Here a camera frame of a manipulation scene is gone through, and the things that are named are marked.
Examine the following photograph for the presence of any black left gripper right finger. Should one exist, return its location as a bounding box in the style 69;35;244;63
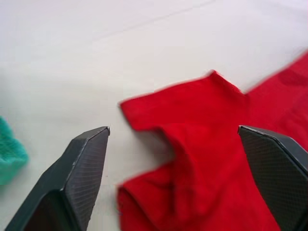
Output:
237;125;308;231

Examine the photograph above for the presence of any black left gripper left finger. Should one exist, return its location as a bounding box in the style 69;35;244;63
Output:
4;126;111;231

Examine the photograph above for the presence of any red t-shirt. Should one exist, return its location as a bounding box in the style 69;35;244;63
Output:
116;49;308;231

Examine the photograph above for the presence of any teal green sock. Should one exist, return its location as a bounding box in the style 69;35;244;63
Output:
0;115;29;186

